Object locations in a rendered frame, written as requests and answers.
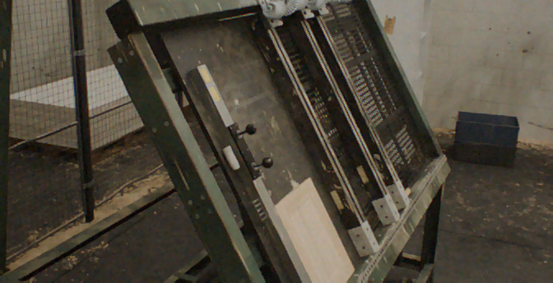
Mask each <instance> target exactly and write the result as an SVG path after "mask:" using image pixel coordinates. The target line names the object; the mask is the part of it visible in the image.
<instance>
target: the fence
mask: <svg viewBox="0 0 553 283"><path fill-rule="evenodd" d="M203 67H204V68H205V69H206V71H207V74H208V76H209V78H211V81H209V82H206V80H205V78H204V76H203V74H202V72H201V70H200V69H202V68H203ZM189 74H190V76H191V78H192V80H193V81H194V83H195V85H196V87H197V90H198V92H199V94H200V96H201V97H202V100H203V102H204V104H205V106H206V108H207V111H208V113H209V114H210V116H211V118H212V120H213V123H214V124H215V126H216V129H217V131H218V132H219V134H220V136H221V140H222V141H223V143H224V145H225V147H227V146H230V147H231V149H232V151H233V152H234V155H235V158H236V159H237V161H238V163H239V168H238V169H237V171H238V173H239V176H240V178H241V180H242V182H243V184H244V186H245V188H247V190H248V193H249V196H250V197H251V200H255V199H258V200H259V201H260V203H261V205H262V207H263V208H264V211H265V212H266V214H267V218H266V219H264V220H263V221H262V223H263V224H264V225H265V227H266V230H267V232H268V234H269V236H270V238H271V241H272V243H273V246H274V248H275V250H276V252H277V254H278V256H279V258H280V259H281V261H282V262H283V265H284V267H285V269H286V271H287V273H288V275H289V277H290V279H291V283H311V280H310V279H309V276H308V274H307V272H306V270H305V268H304V265H303V263H302V261H301V259H300V257H299V256H298V254H297V252H296V251H295V248H294V246H293V243H292V242H291V240H290V237H289V235H288V233H287V231H286V227H285V226H284V224H283V222H282V220H281V219H280V217H279V215H278V214H277V211H276V208H275V207H274V205H273V203H272V199H271V198H270V196H269V194H268V192H267V189H266V187H265V185H264V183H263V182H262V180H261V179H260V177H259V178H258V179H256V180H253V179H252V177H251V175H250V172H249V170H248V168H247V166H245V164H244V162H243V160H242V158H241V155H240V153H239V151H238V149H237V147H236V145H235V143H234V140H233V137H232V136H231V134H230V131H229V129H227V127H229V126H230V125H232V124H234V122H233V119H232V117H231V116H230V113H229V111H227V109H226V107H225V105H224V102H223V100H222V98H221V96H220V93H219V91H218V90H217V88H216V84H215V82H214V81H213V79H212V77H211V74H209V72H208V70H207V67H206V65H205V64H204V65H201V66H198V67H196V68H195V69H193V70H191V71H190V72H189ZM212 87H215V89H216V92H217V94H218V95H219V97H220V100H218V101H216V100H215V98H214V96H213V94H212V92H211V90H209V88H212Z"/></svg>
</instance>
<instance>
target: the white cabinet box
mask: <svg viewBox="0 0 553 283"><path fill-rule="evenodd" d="M370 1H371V2H372V3H373V5H374V8H375V10H376V12H377V15H378V17H379V19H380V21H381V23H382V25H383V28H384V30H385V33H386V35H387V37H388V38H389V39H390V41H391V43H392V46H393V48H394V51H395V53H396V55H397V57H398V60H399V62H400V64H401V65H402V69H403V71H404V72H405V75H406V77H407V78H408V80H409V82H410V83H411V87H412V89H413V91H414V93H415V95H416V98H417V99H418V101H419V104H420V107H421V102H422V94H423V85H424V77H425V69H426V59H427V51H428V42H429V33H430V17H431V8H432V0H370Z"/></svg>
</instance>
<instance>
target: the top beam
mask: <svg viewBox="0 0 553 283"><path fill-rule="evenodd" d="M275 1H276V0H273V2H275ZM278 1H283V0H278ZM261 10H262V8H261V6H260V4H259V2H258V0H118V1H117V2H116V3H115V4H113V5H112V6H110V7H109V8H107V9H106V10H105V11H106V15H107V17H108V18H109V21H110V23H111V25H112V27H113V28H114V32H115V34H116V35H117V37H118V39H125V38H126V37H127V36H128V35H130V34H131V33H135V31H140V30H143V32H142V33H143V34H144V35H150V34H155V33H160V31H164V30H172V29H177V28H181V27H185V26H194V25H198V24H202V23H207V22H212V21H219V20H223V19H227V18H232V17H237V16H244V14H249V13H254V12H260V11H261Z"/></svg>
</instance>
